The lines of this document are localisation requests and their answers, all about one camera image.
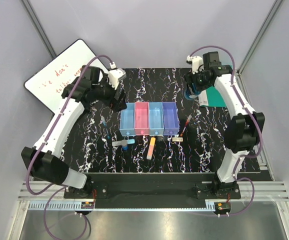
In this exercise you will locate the red pen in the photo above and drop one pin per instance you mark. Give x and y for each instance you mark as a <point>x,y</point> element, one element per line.
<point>185,125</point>

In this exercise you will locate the grey marker with blue cap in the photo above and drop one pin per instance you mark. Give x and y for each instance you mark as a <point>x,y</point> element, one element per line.
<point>123,142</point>

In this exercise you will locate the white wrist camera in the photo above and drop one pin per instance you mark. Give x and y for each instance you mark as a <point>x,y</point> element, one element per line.
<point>115,75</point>
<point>196,62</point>

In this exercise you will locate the black marble pattern mat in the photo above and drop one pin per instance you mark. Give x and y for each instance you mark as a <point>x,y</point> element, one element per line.
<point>88,150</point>

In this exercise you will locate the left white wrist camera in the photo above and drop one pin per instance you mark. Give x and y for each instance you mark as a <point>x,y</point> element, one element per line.
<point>115,75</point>

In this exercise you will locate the pink bin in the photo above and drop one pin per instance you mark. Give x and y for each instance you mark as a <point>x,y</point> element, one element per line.
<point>141,115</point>

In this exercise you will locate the sky blue bin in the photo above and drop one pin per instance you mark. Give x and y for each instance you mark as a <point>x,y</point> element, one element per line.
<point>156,119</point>

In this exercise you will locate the white dry-erase board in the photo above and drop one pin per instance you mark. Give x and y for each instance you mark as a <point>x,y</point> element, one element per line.
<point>48,84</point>

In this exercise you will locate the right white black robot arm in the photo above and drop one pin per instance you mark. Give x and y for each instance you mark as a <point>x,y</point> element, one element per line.
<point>245,128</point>

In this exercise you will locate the small white eraser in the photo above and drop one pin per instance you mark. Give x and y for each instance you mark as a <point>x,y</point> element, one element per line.
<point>177,139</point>

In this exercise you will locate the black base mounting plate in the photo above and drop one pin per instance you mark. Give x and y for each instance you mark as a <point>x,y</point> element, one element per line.
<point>200,185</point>

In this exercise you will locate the green book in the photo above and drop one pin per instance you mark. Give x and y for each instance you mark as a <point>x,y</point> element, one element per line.
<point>213,96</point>

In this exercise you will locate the light blue bin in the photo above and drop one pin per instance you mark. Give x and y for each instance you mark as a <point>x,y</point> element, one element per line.
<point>127,121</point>

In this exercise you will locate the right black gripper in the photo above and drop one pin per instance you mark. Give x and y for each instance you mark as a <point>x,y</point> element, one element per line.
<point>190,78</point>

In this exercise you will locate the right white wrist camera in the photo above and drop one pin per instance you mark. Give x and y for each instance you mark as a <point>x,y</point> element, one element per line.
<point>196,62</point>

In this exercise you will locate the blue pen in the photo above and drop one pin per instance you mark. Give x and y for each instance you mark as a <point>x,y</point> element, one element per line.
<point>103,121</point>

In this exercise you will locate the blue ink bottle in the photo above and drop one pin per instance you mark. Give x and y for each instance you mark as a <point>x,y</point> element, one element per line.
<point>190,95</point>

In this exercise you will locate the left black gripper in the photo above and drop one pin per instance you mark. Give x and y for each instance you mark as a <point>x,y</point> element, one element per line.
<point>117,104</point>

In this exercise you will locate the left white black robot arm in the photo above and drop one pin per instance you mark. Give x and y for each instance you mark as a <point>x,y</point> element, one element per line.
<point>43,160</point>

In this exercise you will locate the orange pink highlighter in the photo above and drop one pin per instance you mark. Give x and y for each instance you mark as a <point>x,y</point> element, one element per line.
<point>151,148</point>

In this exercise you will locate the purple bin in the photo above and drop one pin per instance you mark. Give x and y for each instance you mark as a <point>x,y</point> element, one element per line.
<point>170,118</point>

